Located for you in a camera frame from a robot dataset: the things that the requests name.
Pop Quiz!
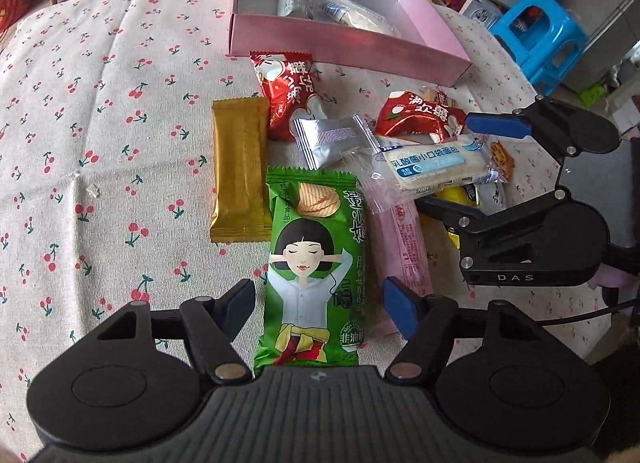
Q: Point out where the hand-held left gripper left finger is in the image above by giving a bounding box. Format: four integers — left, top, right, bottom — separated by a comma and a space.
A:
94, 278, 258, 386

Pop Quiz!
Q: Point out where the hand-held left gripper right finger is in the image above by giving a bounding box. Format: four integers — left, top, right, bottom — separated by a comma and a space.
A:
382, 276, 544, 384

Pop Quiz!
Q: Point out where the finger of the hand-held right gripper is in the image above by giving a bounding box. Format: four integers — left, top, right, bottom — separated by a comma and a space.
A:
465, 94, 578, 160
416, 187, 574, 242

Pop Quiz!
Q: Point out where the yellow snack packet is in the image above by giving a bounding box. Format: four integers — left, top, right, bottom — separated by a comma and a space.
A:
439, 183, 507, 250

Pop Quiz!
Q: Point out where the orange white biscuit packet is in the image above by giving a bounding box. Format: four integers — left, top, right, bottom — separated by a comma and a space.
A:
487, 140, 516, 184

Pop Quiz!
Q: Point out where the white bread packet blue label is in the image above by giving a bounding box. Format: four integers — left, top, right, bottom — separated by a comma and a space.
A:
357, 132, 504, 216

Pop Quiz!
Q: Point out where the pink snack packet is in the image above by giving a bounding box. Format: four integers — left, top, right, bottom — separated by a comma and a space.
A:
370, 200, 435, 340

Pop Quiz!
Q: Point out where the green chips packet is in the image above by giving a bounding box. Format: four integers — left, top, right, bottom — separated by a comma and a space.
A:
252, 165, 371, 369

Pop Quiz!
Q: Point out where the gold snack bar packet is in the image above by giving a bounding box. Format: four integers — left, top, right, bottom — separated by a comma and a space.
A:
208, 97, 274, 243

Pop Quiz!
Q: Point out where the pink cardboard box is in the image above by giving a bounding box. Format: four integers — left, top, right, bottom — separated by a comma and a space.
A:
229, 0, 474, 86

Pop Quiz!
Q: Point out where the red snack packet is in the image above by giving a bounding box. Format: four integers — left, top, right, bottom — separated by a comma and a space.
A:
249, 51, 329, 143
375, 90, 469, 142

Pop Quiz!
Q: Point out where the person's right forearm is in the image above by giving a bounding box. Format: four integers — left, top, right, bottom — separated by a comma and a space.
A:
587, 260, 640, 306

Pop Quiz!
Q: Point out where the blue plastic stool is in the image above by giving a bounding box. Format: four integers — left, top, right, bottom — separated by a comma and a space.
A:
487, 0, 591, 96

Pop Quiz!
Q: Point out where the white printed toy box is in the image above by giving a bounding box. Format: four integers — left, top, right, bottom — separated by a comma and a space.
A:
459, 0, 504, 30

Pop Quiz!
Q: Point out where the silver foil packet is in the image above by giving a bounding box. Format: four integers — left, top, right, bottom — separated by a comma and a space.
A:
292, 113, 381, 172

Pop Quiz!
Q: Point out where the clear white bread packet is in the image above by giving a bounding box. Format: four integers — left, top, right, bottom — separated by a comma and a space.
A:
320, 0, 404, 38

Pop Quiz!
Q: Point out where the cherry print blanket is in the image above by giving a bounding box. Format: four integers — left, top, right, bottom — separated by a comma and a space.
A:
0, 0, 622, 463

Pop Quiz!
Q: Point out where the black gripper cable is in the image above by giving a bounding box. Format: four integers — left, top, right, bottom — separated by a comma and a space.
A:
542, 304, 640, 329

